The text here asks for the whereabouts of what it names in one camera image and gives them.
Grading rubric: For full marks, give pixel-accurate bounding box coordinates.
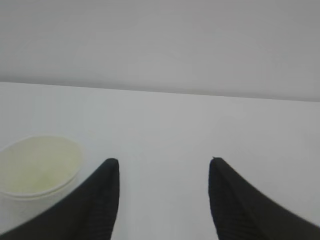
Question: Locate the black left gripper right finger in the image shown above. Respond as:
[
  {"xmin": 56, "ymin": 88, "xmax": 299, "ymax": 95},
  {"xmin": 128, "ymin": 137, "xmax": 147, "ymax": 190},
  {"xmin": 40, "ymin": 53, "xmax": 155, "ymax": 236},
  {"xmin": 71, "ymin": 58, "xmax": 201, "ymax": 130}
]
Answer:
[{"xmin": 208, "ymin": 157, "xmax": 320, "ymax": 240}]

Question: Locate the white paper cup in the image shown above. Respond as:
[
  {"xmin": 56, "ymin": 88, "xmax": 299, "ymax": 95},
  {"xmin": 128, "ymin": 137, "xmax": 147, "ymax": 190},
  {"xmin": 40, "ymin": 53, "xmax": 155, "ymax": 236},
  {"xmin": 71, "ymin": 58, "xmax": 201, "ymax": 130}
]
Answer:
[{"xmin": 0, "ymin": 136, "xmax": 84, "ymax": 233}]

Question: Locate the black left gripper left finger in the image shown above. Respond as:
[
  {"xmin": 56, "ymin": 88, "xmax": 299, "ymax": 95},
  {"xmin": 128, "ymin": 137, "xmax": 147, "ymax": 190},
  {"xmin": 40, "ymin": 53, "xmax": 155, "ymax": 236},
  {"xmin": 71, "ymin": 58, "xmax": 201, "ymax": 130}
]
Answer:
[{"xmin": 0, "ymin": 158, "xmax": 120, "ymax": 240}]

